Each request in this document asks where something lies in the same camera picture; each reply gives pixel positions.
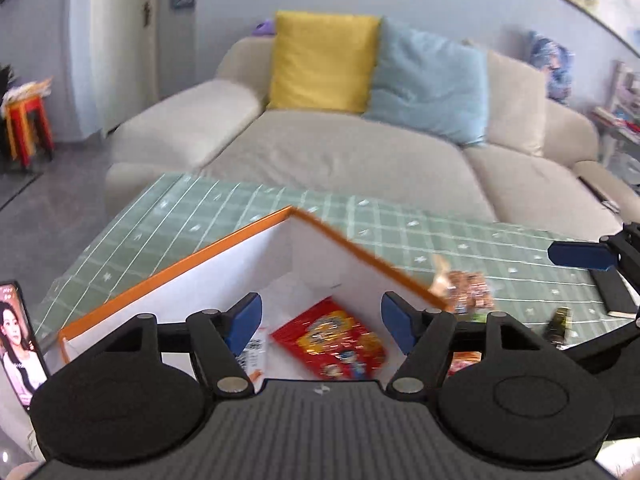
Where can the red stool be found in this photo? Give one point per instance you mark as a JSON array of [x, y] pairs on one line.
[[30, 125]]

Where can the white box with orange rim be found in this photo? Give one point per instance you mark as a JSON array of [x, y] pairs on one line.
[[310, 255]]

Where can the white storage rack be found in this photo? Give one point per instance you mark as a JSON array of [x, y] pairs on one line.
[[620, 115]]

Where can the dark green snack packet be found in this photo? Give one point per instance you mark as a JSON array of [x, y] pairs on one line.
[[559, 325]]

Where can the white door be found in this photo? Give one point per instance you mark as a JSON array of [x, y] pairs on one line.
[[125, 35]]

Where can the printed cartoon pillow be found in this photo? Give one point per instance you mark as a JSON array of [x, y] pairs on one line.
[[552, 67]]

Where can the beige sofa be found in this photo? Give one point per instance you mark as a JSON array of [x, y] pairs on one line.
[[325, 160]]

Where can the orange snack packet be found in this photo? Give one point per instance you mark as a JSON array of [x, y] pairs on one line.
[[465, 362]]

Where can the colourful brown snack packet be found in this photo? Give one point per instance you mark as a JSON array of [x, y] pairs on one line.
[[467, 292]]

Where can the beige pillow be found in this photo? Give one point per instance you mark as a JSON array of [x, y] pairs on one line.
[[515, 105]]

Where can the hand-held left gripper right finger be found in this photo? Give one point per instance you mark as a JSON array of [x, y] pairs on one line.
[[395, 317]]

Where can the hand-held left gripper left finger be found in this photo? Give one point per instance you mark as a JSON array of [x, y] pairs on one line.
[[247, 315]]

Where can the yellow pillow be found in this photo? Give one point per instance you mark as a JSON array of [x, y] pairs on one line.
[[320, 60]]

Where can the light blue pillow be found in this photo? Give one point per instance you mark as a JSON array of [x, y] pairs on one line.
[[430, 85]]

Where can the pale paper bundle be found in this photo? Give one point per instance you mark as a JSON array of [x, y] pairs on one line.
[[27, 91]]

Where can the red snack packet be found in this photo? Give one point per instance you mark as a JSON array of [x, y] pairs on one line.
[[325, 340]]

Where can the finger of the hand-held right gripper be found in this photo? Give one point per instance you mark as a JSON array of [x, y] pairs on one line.
[[610, 342], [580, 255]]

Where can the green checked tablecloth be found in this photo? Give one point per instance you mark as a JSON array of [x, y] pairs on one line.
[[200, 220]]

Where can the remote control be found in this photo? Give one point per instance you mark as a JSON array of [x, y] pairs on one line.
[[597, 192]]

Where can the white snack packet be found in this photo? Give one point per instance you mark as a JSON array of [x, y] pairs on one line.
[[252, 357]]

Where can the black phone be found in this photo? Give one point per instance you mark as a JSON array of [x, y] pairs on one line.
[[612, 292]]

